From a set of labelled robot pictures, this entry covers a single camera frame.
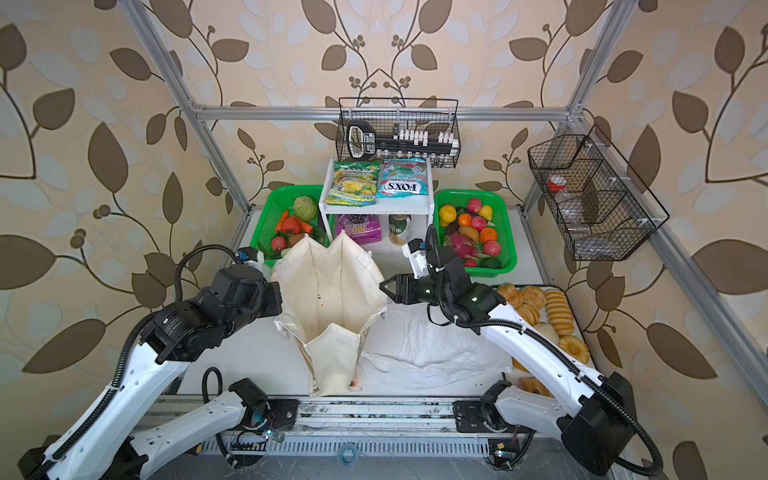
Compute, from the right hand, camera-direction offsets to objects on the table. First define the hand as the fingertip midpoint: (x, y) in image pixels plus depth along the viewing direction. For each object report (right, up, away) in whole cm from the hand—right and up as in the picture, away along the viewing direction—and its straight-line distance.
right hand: (388, 288), depth 72 cm
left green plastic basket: (-43, +27, +43) cm, 67 cm away
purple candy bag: (-8, +15, +13) cm, 21 cm away
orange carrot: (-42, +19, +39) cm, 60 cm away
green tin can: (+2, +16, +10) cm, 19 cm away
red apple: (+35, +9, +30) cm, 47 cm away
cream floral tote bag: (-19, -6, +22) cm, 30 cm away
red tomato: (-36, +18, +35) cm, 54 cm away
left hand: (-24, +1, -4) cm, 25 cm away
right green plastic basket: (+40, +16, +31) cm, 53 cm away
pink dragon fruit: (+25, +9, +27) cm, 38 cm away
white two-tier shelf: (+8, +20, +3) cm, 22 cm away
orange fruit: (+34, +14, +33) cm, 50 cm away
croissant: (+44, -6, +18) cm, 48 cm away
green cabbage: (-32, +23, +37) cm, 54 cm away
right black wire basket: (+53, +20, +1) cm, 57 cm away
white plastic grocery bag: (+4, -20, +13) cm, 24 cm away
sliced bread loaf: (+51, -10, +17) cm, 55 cm away
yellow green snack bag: (-9, +27, +5) cm, 29 cm away
